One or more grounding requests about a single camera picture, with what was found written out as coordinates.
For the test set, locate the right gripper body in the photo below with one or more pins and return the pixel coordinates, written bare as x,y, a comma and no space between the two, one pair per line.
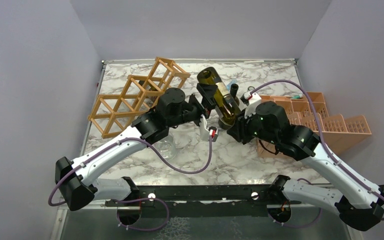
244,132

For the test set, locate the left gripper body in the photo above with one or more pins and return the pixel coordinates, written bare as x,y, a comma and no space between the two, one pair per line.
197,108

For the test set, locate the green wine bottle black top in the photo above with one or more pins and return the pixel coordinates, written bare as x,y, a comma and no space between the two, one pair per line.
230,105

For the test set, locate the green wine bottle black neck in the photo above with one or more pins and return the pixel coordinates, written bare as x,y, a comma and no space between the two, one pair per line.
210,76

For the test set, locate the clear round glass bottle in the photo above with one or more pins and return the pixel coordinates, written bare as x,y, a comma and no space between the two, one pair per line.
166,147

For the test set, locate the green wine bottle brown label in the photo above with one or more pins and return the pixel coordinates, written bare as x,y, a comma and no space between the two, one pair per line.
152,91

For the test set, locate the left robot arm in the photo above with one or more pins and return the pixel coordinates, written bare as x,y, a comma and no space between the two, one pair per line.
78,179

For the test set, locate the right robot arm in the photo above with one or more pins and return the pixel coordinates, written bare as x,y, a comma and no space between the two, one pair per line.
357,201

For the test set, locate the clear slim glass bottle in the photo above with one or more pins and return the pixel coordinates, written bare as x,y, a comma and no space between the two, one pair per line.
250,89

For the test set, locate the wooden wine rack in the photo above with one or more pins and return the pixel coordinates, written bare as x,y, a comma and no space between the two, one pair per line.
113,113

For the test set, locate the blue highlighter pen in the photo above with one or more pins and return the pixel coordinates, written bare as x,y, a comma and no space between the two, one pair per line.
233,81

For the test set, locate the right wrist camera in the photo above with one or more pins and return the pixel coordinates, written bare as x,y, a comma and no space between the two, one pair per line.
251,100

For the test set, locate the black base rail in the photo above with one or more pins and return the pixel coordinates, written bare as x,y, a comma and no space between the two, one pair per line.
195,201

